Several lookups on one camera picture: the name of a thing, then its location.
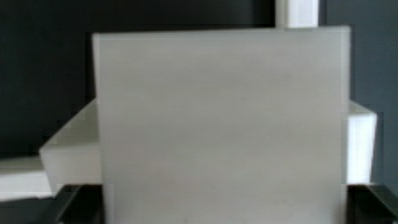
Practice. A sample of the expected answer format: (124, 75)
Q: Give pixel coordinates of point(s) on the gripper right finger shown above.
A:
(371, 205)

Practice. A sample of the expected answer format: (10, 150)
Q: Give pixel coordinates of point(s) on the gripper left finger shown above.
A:
(76, 206)

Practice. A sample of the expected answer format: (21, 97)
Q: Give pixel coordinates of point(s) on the white cabinet body box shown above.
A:
(69, 152)

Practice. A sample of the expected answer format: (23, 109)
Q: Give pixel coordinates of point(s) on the small white cabinet top block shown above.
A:
(222, 110)

